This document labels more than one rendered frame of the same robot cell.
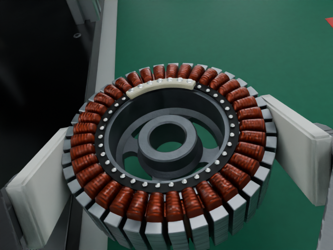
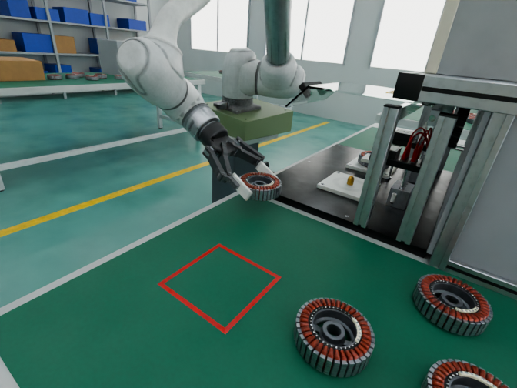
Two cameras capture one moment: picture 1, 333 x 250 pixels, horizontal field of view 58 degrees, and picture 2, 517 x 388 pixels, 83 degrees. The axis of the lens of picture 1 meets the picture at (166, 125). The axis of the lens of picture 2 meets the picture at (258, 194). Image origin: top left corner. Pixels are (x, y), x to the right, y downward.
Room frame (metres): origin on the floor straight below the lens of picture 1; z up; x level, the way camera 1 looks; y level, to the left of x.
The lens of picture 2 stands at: (0.44, -0.60, 1.14)
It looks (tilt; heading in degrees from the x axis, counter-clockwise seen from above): 26 degrees down; 120
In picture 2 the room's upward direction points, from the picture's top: 5 degrees clockwise
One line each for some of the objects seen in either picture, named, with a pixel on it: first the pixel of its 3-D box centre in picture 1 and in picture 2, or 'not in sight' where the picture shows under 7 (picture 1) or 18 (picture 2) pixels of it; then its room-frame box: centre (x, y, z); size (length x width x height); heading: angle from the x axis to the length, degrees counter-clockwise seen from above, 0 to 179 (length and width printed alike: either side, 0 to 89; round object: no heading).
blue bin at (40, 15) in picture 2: not in sight; (41, 14); (-5.85, 2.42, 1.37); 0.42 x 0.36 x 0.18; 178
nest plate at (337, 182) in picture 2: not in sight; (349, 185); (0.27, 0.26, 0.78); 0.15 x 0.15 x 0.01; 86
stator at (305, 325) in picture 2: not in sight; (332, 333); (0.41, -0.28, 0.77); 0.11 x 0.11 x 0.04
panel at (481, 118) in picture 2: not in sight; (465, 153); (0.54, 0.37, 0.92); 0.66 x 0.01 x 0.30; 86
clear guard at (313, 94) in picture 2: not in sight; (365, 101); (0.28, 0.20, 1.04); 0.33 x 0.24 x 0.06; 176
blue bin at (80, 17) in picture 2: not in sight; (71, 15); (-5.82, 2.90, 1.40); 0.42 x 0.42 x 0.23; 86
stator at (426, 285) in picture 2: not in sight; (450, 302); (0.56, -0.10, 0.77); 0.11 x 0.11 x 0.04
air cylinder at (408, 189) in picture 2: not in sight; (400, 194); (0.42, 0.25, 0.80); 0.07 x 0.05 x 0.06; 86
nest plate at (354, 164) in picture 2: not in sight; (372, 165); (0.29, 0.50, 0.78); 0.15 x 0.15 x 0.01; 86
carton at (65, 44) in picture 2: not in sight; (59, 44); (-5.85, 2.61, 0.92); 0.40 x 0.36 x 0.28; 176
